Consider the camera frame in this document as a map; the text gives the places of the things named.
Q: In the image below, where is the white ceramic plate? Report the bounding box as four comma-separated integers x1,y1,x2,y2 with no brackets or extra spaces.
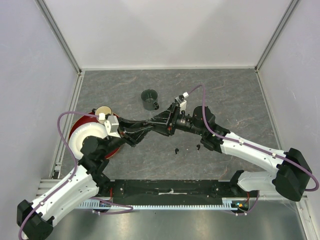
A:
68,122,107,160

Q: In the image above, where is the beige ceramic cup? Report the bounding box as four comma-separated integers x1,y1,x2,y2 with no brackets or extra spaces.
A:
95,105,113,116

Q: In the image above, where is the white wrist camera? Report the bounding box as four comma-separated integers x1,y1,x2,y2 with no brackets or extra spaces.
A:
175,92,189,111
98,113,121,138

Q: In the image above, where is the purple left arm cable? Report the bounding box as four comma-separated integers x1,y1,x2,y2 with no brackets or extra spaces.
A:
18,111,102,240

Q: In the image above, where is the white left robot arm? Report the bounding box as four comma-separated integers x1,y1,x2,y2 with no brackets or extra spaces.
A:
17,115,153,240

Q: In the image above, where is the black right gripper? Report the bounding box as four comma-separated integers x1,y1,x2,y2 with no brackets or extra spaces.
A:
146,101,205,137

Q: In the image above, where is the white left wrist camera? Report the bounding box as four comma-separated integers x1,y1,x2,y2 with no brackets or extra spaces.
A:
98,113,121,138

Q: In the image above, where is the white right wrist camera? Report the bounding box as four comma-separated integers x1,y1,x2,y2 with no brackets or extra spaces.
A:
175,92,189,111

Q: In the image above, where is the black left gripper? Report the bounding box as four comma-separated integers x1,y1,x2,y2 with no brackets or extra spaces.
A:
101,116,155,157

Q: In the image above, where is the white slotted cable duct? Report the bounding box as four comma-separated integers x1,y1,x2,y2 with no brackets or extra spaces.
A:
76,199,249,211

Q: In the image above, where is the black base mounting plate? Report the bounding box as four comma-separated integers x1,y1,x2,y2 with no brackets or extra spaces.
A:
99,178,241,206

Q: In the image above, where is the dark green mug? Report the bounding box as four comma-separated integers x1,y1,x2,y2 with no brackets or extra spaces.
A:
140,89,159,111

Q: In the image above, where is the red round tray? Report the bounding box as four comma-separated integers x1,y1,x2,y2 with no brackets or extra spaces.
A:
68,115,121,159

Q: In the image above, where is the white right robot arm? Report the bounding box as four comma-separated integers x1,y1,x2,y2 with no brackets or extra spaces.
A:
147,103,312,202

